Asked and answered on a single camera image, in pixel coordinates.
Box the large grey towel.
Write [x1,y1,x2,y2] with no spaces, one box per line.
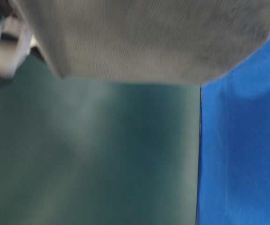
[10,0,270,84]

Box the blue table mat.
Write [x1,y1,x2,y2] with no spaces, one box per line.
[197,40,270,225]

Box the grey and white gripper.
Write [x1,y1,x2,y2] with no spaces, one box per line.
[0,0,40,81]

